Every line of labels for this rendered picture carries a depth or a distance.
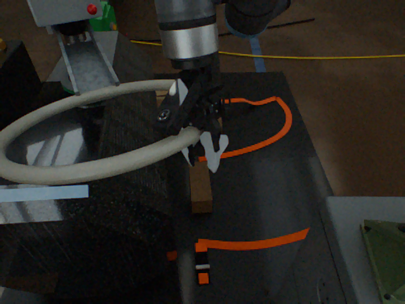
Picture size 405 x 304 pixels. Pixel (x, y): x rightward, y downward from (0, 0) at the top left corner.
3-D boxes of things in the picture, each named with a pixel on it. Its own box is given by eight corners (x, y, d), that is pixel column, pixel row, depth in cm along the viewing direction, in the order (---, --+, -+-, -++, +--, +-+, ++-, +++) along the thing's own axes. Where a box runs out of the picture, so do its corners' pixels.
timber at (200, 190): (212, 212, 177) (212, 200, 169) (192, 213, 177) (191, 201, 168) (207, 173, 198) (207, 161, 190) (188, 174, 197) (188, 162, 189)
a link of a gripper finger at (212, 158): (239, 161, 58) (227, 116, 55) (223, 177, 54) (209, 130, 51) (226, 160, 60) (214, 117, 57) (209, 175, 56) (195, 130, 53)
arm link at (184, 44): (193, 30, 41) (144, 31, 47) (198, 65, 44) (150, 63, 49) (228, 19, 47) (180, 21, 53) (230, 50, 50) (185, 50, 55)
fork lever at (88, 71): (39, 12, 125) (35, -1, 121) (87, 4, 131) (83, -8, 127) (66, 109, 84) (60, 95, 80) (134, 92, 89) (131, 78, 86)
